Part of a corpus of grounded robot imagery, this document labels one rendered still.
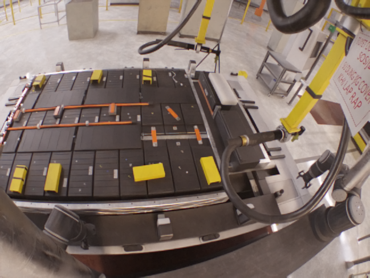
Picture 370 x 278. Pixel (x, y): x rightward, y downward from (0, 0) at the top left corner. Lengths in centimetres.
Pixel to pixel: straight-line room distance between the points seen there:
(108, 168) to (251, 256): 94
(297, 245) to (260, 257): 30
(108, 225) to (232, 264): 70
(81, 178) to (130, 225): 36
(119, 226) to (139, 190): 24
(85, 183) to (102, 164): 14
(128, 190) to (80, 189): 26
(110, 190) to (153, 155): 32
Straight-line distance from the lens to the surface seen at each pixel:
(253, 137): 78
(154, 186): 99
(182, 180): 103
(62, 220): 71
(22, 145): 137
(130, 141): 113
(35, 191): 115
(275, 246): 125
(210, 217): 113
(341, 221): 136
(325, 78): 77
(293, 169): 171
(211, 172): 106
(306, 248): 143
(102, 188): 101
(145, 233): 105
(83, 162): 111
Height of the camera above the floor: 191
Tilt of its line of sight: 50 degrees down
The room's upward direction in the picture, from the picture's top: 17 degrees clockwise
